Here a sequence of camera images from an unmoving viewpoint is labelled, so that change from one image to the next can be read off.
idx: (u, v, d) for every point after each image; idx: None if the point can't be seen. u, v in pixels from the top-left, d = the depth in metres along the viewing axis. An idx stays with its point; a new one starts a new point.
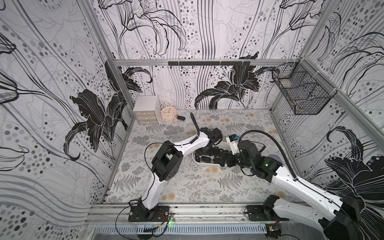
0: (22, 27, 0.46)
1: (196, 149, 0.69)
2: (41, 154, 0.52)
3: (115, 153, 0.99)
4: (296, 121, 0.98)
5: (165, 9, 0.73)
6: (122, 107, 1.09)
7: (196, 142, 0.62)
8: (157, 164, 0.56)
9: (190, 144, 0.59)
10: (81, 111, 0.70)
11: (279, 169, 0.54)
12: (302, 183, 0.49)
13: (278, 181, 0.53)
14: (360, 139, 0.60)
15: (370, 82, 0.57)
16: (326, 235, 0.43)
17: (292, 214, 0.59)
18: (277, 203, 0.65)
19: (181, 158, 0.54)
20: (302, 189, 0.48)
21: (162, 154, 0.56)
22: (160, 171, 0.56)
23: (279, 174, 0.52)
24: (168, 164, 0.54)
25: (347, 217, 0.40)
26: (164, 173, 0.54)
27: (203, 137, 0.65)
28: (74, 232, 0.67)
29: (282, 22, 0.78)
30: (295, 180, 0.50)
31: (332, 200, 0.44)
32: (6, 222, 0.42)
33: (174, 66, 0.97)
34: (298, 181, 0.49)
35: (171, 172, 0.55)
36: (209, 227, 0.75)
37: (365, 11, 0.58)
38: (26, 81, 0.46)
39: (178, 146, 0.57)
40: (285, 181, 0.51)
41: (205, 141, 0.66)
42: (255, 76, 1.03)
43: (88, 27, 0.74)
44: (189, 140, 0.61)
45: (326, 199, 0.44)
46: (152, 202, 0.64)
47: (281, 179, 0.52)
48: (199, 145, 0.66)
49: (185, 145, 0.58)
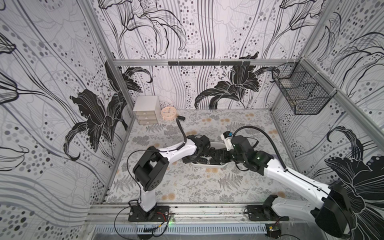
0: (22, 27, 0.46)
1: (183, 156, 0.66)
2: (41, 154, 0.52)
3: (115, 152, 0.99)
4: (296, 121, 0.98)
5: (165, 9, 0.73)
6: (122, 107, 1.09)
7: (183, 149, 0.59)
8: (139, 173, 0.51)
9: (176, 151, 0.56)
10: (81, 111, 0.70)
11: (271, 162, 0.55)
12: (292, 174, 0.50)
13: (270, 173, 0.54)
14: (360, 139, 0.60)
15: (370, 82, 0.57)
16: (318, 224, 0.47)
17: (287, 210, 0.59)
18: (275, 202, 0.66)
19: (166, 165, 0.50)
20: (292, 179, 0.49)
21: (145, 162, 0.51)
22: (142, 180, 0.50)
23: (270, 167, 0.54)
24: (152, 172, 0.49)
25: (336, 205, 0.40)
26: (147, 182, 0.49)
27: (190, 144, 0.63)
28: (74, 232, 0.67)
29: (282, 22, 0.78)
30: (286, 171, 0.51)
31: (321, 188, 0.44)
32: (6, 222, 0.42)
33: (174, 66, 0.97)
34: (289, 172, 0.50)
35: (154, 182, 0.50)
36: (209, 227, 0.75)
37: (365, 11, 0.58)
38: (26, 81, 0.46)
39: (164, 152, 0.53)
40: (276, 172, 0.52)
41: (191, 148, 0.63)
42: (255, 76, 1.03)
43: (88, 27, 0.74)
44: (176, 146, 0.58)
45: (315, 188, 0.45)
46: (147, 204, 0.62)
47: (272, 171, 0.53)
48: (186, 152, 0.62)
49: (171, 151, 0.55)
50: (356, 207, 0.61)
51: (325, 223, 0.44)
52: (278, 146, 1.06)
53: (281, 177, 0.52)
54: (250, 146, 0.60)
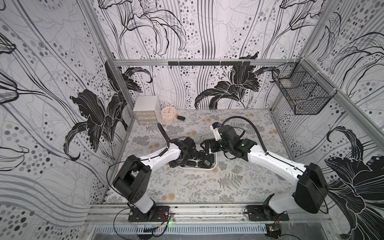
0: (22, 27, 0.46)
1: (166, 162, 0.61)
2: (40, 154, 0.52)
3: (115, 152, 0.99)
4: (296, 121, 0.98)
5: (165, 9, 0.73)
6: (122, 107, 1.09)
7: (166, 154, 0.56)
8: (120, 185, 0.47)
9: (158, 158, 0.53)
10: (81, 111, 0.70)
11: (254, 147, 0.58)
12: (272, 156, 0.53)
13: (253, 157, 0.57)
14: (360, 139, 0.60)
15: (370, 82, 0.57)
16: (298, 203, 0.49)
17: (280, 202, 0.60)
18: (270, 199, 0.68)
19: (149, 173, 0.46)
20: (271, 161, 0.52)
21: (126, 172, 0.47)
22: (125, 192, 0.46)
23: (253, 152, 0.57)
24: (135, 182, 0.45)
25: (309, 180, 0.43)
26: (130, 194, 0.45)
27: (173, 148, 0.61)
28: (74, 232, 0.67)
29: (282, 22, 0.78)
30: (267, 154, 0.54)
31: (297, 167, 0.47)
32: (6, 222, 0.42)
33: (174, 66, 0.97)
34: (270, 155, 0.53)
35: (138, 192, 0.46)
36: (209, 227, 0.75)
37: (365, 11, 0.58)
38: (26, 81, 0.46)
39: (145, 160, 0.50)
40: (257, 156, 0.55)
41: (175, 153, 0.60)
42: (255, 76, 1.03)
43: (88, 27, 0.74)
44: (159, 152, 0.55)
45: (292, 167, 0.48)
46: (144, 207, 0.62)
47: (254, 155, 0.56)
48: (169, 157, 0.59)
49: (153, 158, 0.52)
50: (357, 207, 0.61)
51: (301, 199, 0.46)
52: (278, 146, 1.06)
53: (262, 159, 0.54)
54: (235, 135, 0.63)
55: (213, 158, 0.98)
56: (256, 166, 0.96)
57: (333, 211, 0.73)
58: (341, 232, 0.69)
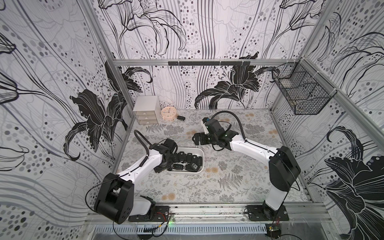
0: (22, 27, 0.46)
1: (150, 170, 0.56)
2: (40, 154, 0.52)
3: (115, 152, 0.99)
4: (296, 121, 0.98)
5: (165, 9, 0.73)
6: (122, 107, 1.09)
7: (147, 164, 0.53)
8: (103, 208, 0.43)
9: (139, 169, 0.50)
10: (81, 111, 0.70)
11: (235, 136, 0.64)
12: (250, 143, 0.58)
13: (234, 146, 0.63)
14: (360, 139, 0.60)
15: (370, 82, 0.57)
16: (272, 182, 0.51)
17: (276, 198, 0.61)
18: (267, 198, 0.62)
19: (132, 189, 0.43)
20: (249, 146, 0.57)
21: (106, 193, 0.43)
22: (110, 213, 0.43)
23: (234, 141, 0.62)
24: (118, 202, 0.42)
25: (280, 161, 0.48)
26: (115, 214, 0.42)
27: (154, 154, 0.58)
28: (74, 232, 0.67)
29: (282, 22, 0.78)
30: (246, 141, 0.60)
31: (270, 150, 0.53)
32: (6, 222, 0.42)
33: (174, 66, 0.97)
34: (248, 142, 0.59)
35: (125, 211, 0.43)
36: (209, 227, 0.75)
37: (365, 11, 0.58)
38: (26, 81, 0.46)
39: (125, 174, 0.47)
40: (238, 143, 0.61)
41: (155, 159, 0.57)
42: (255, 76, 1.03)
43: (88, 27, 0.74)
44: (139, 164, 0.52)
45: (266, 150, 0.53)
46: (141, 210, 0.60)
47: (235, 143, 0.62)
48: (152, 165, 0.56)
49: (134, 170, 0.49)
50: (357, 207, 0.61)
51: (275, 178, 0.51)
52: (278, 146, 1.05)
53: (242, 146, 0.60)
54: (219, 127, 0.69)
55: (201, 161, 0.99)
56: (256, 166, 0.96)
57: (333, 211, 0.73)
58: (340, 232, 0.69)
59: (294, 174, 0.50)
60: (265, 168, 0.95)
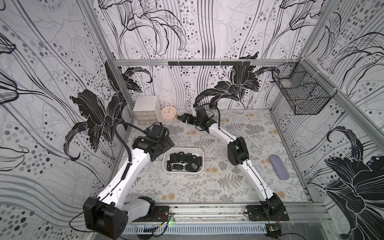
0: (22, 27, 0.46)
1: (135, 178, 0.48)
2: (40, 154, 0.52)
3: (115, 152, 0.99)
4: (296, 121, 0.98)
5: (165, 9, 0.73)
6: (122, 107, 1.09)
7: (130, 174, 0.46)
8: (95, 229, 0.42)
9: (122, 183, 0.44)
10: (81, 111, 0.70)
11: (213, 123, 0.88)
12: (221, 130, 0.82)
13: (210, 130, 0.89)
14: (360, 139, 0.60)
15: (370, 82, 0.57)
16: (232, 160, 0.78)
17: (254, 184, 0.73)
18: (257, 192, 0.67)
19: (117, 211, 0.39)
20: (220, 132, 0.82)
21: (92, 218, 0.40)
22: (104, 232, 0.41)
23: (212, 126, 0.86)
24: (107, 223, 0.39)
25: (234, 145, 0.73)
26: (109, 234, 0.41)
27: (136, 159, 0.49)
28: (74, 232, 0.67)
29: (282, 22, 0.78)
30: (219, 128, 0.84)
31: (231, 137, 0.77)
32: (6, 222, 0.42)
33: (174, 66, 0.97)
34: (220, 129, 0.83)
35: (119, 227, 0.42)
36: (209, 227, 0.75)
37: (365, 11, 0.58)
38: (26, 81, 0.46)
39: (107, 196, 0.41)
40: (213, 128, 0.86)
41: (140, 165, 0.49)
42: (255, 76, 1.03)
43: (88, 27, 0.74)
44: (120, 178, 0.45)
45: (228, 137, 0.78)
46: (140, 213, 0.60)
47: (212, 128, 0.86)
48: (135, 172, 0.47)
49: (116, 187, 0.43)
50: (357, 207, 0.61)
51: (231, 157, 0.77)
52: (278, 146, 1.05)
53: (215, 131, 0.86)
54: (206, 114, 0.91)
55: (200, 161, 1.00)
56: (256, 166, 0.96)
57: (334, 211, 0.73)
58: (340, 232, 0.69)
59: (243, 155, 0.75)
60: (265, 168, 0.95)
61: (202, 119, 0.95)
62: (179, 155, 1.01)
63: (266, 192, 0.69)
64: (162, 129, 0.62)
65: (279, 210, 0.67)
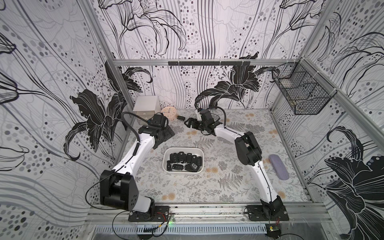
0: (22, 27, 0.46)
1: (144, 157, 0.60)
2: (40, 154, 0.52)
3: (115, 152, 0.99)
4: (296, 121, 0.98)
5: (165, 9, 0.73)
6: (122, 107, 1.09)
7: (140, 150, 0.51)
8: (109, 201, 0.44)
9: (134, 158, 0.49)
10: (81, 111, 0.70)
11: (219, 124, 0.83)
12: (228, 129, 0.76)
13: (216, 131, 0.82)
14: (360, 139, 0.60)
15: (370, 82, 0.57)
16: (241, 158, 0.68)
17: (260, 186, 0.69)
18: (261, 193, 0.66)
19: (132, 179, 0.43)
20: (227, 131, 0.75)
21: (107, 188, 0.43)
22: (118, 204, 0.44)
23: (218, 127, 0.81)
24: (121, 195, 0.43)
25: (243, 141, 0.64)
26: (123, 204, 0.44)
27: (145, 140, 0.55)
28: (74, 232, 0.67)
29: (282, 22, 0.78)
30: (225, 127, 0.78)
31: (239, 133, 0.70)
32: (6, 222, 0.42)
33: (174, 66, 0.97)
34: (227, 128, 0.77)
35: (133, 198, 0.46)
36: (209, 227, 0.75)
37: (365, 11, 0.58)
38: (26, 81, 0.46)
39: (122, 168, 0.45)
40: (219, 129, 0.80)
41: (148, 144, 0.55)
42: (255, 76, 1.03)
43: (88, 27, 0.74)
44: (132, 153, 0.50)
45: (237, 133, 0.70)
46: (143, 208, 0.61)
47: (217, 129, 0.80)
48: (145, 150, 0.54)
49: (129, 161, 0.47)
50: (357, 207, 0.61)
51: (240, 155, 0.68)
52: (278, 146, 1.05)
53: (221, 131, 0.79)
54: (211, 116, 0.86)
55: (201, 162, 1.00)
56: None
57: (334, 211, 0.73)
58: (341, 232, 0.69)
59: (255, 153, 0.66)
60: (265, 168, 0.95)
61: (207, 121, 0.91)
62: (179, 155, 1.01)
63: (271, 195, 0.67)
64: (160, 116, 0.66)
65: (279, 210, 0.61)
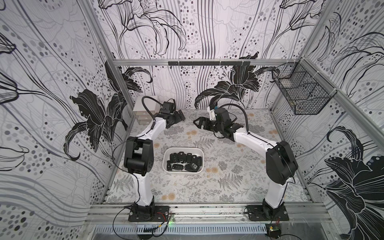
0: (22, 27, 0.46)
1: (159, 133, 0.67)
2: (40, 154, 0.52)
3: (115, 152, 0.99)
4: (296, 121, 0.98)
5: (165, 9, 0.73)
6: (122, 107, 1.09)
7: (157, 126, 0.64)
8: (132, 162, 0.54)
9: (152, 130, 0.60)
10: (81, 111, 0.70)
11: (239, 129, 0.67)
12: (253, 136, 0.61)
13: (235, 137, 0.67)
14: (360, 139, 0.60)
15: (370, 82, 0.57)
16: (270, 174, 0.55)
17: (273, 195, 0.63)
18: (266, 196, 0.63)
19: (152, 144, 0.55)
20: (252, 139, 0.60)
21: (131, 150, 0.53)
22: (139, 166, 0.54)
23: (237, 131, 0.66)
24: (143, 157, 0.53)
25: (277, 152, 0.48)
26: (144, 165, 0.53)
27: (159, 120, 0.67)
28: (74, 232, 0.67)
29: (282, 22, 0.78)
30: (248, 133, 0.63)
31: (270, 143, 0.55)
32: (6, 222, 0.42)
33: (174, 66, 0.97)
34: (251, 134, 0.62)
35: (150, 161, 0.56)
36: (209, 227, 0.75)
37: (365, 11, 0.58)
38: (26, 81, 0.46)
39: (143, 135, 0.57)
40: (240, 135, 0.64)
41: (162, 123, 0.68)
42: (255, 76, 1.03)
43: (88, 27, 0.74)
44: (150, 127, 0.62)
45: (265, 142, 0.56)
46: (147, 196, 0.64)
47: (238, 134, 0.65)
48: (160, 128, 0.68)
49: (147, 132, 0.59)
50: (357, 207, 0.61)
51: (270, 170, 0.54)
52: None
53: (244, 138, 0.63)
54: (228, 118, 0.71)
55: (201, 162, 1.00)
56: (256, 166, 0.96)
57: (333, 211, 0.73)
58: (341, 232, 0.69)
59: (291, 168, 0.52)
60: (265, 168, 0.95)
61: (223, 123, 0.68)
62: (179, 155, 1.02)
63: (280, 203, 0.63)
64: (170, 104, 0.80)
65: (278, 210, 0.66)
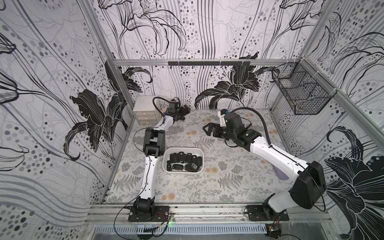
0: (22, 27, 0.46)
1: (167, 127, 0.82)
2: (40, 154, 0.52)
3: (115, 152, 0.99)
4: (296, 121, 0.98)
5: (165, 9, 0.73)
6: (122, 107, 1.09)
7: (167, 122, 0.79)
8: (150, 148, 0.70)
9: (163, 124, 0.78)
10: (81, 111, 0.70)
11: (258, 139, 0.57)
12: (275, 149, 0.52)
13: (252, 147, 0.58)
14: (360, 139, 0.60)
15: (370, 81, 0.57)
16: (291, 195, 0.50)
17: (281, 202, 0.60)
18: (270, 199, 0.68)
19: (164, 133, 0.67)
20: (273, 154, 0.52)
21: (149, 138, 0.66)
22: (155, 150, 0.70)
23: (255, 143, 0.56)
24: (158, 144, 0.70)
25: (309, 176, 0.43)
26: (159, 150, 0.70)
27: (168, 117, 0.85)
28: (74, 232, 0.67)
29: (282, 22, 0.78)
30: (270, 146, 0.54)
31: (298, 163, 0.47)
32: (6, 222, 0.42)
33: (174, 66, 0.97)
34: (272, 148, 0.53)
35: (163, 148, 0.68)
36: (209, 227, 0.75)
37: (365, 11, 0.58)
38: (26, 81, 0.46)
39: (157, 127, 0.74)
40: (259, 147, 0.55)
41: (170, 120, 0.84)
42: (255, 76, 1.03)
43: (88, 27, 0.74)
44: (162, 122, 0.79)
45: (292, 161, 0.48)
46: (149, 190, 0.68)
47: (256, 145, 0.56)
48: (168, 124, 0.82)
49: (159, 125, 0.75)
50: (357, 207, 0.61)
51: (296, 193, 0.47)
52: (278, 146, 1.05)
53: (264, 151, 0.54)
54: (241, 124, 0.61)
55: (201, 162, 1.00)
56: (256, 166, 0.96)
57: (333, 211, 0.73)
58: (341, 232, 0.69)
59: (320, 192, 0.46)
60: (265, 168, 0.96)
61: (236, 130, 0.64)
62: (179, 155, 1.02)
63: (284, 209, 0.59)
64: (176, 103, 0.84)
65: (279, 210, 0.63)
